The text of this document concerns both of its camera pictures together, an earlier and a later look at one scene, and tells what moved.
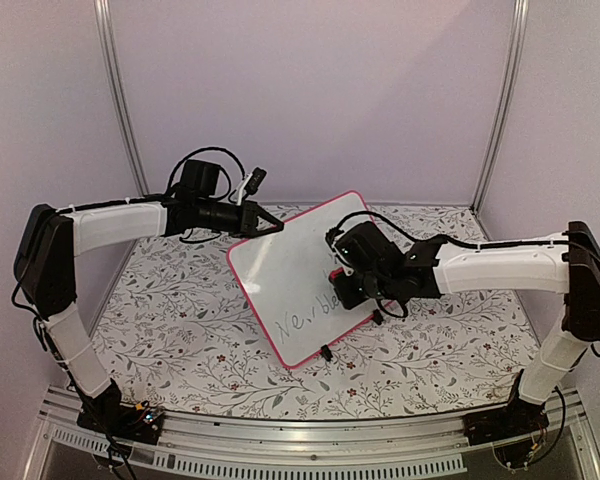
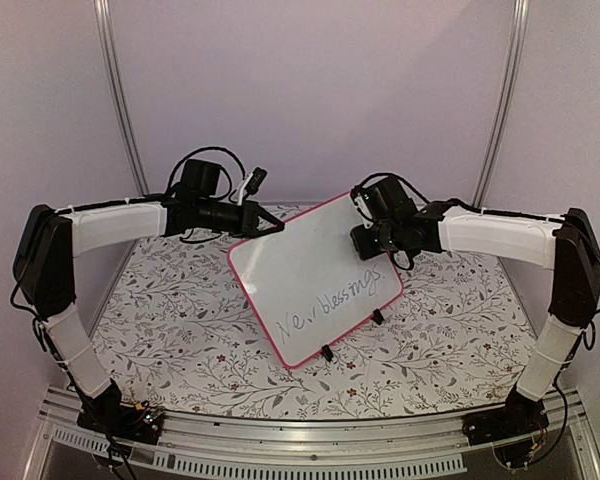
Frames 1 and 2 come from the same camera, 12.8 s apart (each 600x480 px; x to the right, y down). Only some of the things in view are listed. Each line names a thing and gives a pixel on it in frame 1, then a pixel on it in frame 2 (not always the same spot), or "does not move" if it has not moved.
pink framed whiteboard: x=282 y=281 does not move
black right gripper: x=348 y=298 to x=365 y=249
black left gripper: x=248 y=223 does not move
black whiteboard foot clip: x=326 y=352 does not move
